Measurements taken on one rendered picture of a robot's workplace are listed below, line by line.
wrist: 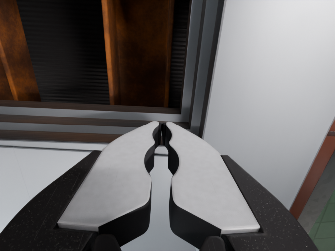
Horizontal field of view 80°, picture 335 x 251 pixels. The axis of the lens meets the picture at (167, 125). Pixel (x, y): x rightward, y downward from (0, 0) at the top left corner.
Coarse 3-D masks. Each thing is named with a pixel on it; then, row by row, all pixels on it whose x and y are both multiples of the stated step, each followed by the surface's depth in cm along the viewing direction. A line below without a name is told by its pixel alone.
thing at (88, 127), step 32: (192, 0) 13; (192, 32) 14; (192, 64) 15; (192, 96) 16; (0, 128) 16; (32, 128) 16; (64, 128) 16; (96, 128) 16; (128, 128) 16; (192, 128) 16
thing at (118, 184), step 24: (120, 144) 10; (144, 144) 10; (96, 168) 8; (120, 168) 8; (144, 168) 8; (96, 192) 7; (120, 192) 7; (144, 192) 7; (72, 216) 6; (96, 216) 6; (120, 216) 6; (144, 216) 7; (120, 240) 7
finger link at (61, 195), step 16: (64, 176) 8; (80, 176) 8; (48, 192) 7; (64, 192) 7; (32, 208) 6; (48, 208) 6; (64, 208) 7; (16, 224) 6; (32, 224) 6; (48, 224) 6; (0, 240) 6; (16, 240) 6; (32, 240) 6; (48, 240) 6; (64, 240) 6; (80, 240) 6
